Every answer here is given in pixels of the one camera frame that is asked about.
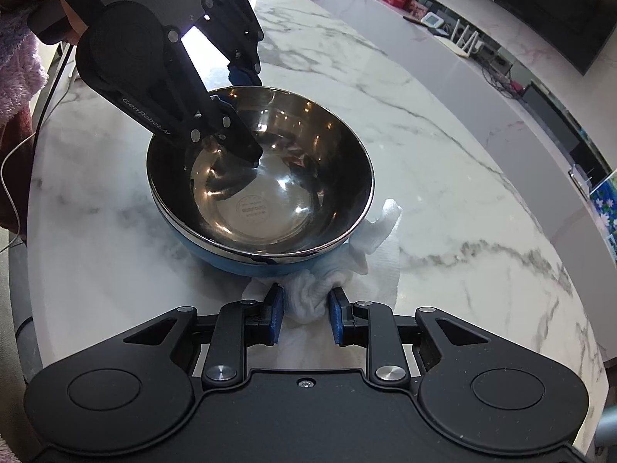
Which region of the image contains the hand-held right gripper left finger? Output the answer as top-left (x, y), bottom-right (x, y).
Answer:
top-left (123, 282), bottom-right (286, 382)

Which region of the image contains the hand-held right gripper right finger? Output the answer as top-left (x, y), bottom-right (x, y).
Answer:
top-left (328, 287), bottom-right (484, 382)

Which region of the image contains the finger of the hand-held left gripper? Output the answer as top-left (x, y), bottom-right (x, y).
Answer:
top-left (161, 24), bottom-right (265, 167)
top-left (195, 0), bottom-right (264, 88)

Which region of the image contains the white paper tissue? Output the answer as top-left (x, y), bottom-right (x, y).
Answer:
top-left (240, 198), bottom-right (405, 348)

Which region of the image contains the steel bowl with blue outside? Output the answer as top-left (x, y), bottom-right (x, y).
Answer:
top-left (145, 85), bottom-right (376, 275)

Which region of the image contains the person's left forearm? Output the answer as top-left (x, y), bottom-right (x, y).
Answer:
top-left (0, 2), bottom-right (50, 122)

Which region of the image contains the person's left hand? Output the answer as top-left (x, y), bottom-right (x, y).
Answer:
top-left (62, 4), bottom-right (93, 47)

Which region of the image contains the white router with antennas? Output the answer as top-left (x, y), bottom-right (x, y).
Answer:
top-left (442, 28), bottom-right (484, 59)

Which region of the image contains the white set-top box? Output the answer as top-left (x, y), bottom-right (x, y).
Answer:
top-left (568, 165), bottom-right (597, 192)

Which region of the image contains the lotus pond painting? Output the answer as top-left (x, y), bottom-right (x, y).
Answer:
top-left (588, 172), bottom-right (617, 262)

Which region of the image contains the black rectangular box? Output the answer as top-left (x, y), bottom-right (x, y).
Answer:
top-left (523, 81), bottom-right (614, 185)

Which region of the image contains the black cable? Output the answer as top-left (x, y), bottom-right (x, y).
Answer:
top-left (33, 42), bottom-right (79, 132)

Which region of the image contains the white cable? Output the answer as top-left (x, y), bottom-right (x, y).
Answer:
top-left (0, 129), bottom-right (40, 252)

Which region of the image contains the tangle of black cables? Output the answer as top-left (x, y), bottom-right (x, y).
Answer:
top-left (481, 59), bottom-right (529, 98)

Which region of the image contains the black wall television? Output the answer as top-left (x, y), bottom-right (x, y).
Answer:
top-left (462, 0), bottom-right (617, 76)

